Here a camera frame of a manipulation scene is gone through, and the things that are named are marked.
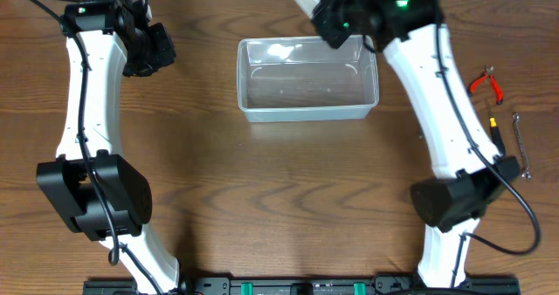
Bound clear plastic container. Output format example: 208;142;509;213
237;35;379;123

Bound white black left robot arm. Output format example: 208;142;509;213
36;0;180;294

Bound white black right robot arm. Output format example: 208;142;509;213
295;0;520;290

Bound black yellow screwdriver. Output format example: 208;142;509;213
485;99;507;156

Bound silver wrench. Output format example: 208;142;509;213
512;113;532;180

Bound red handled pliers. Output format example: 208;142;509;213
466;65;504;106

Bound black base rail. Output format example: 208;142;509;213
82;275;521;295

